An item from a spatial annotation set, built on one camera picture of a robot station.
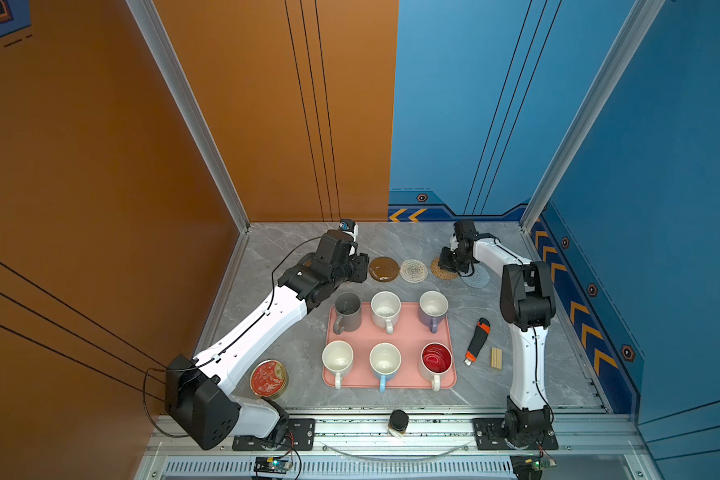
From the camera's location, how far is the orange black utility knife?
868mm

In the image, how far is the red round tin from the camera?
2.59 ft

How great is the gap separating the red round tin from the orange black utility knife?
52 cm
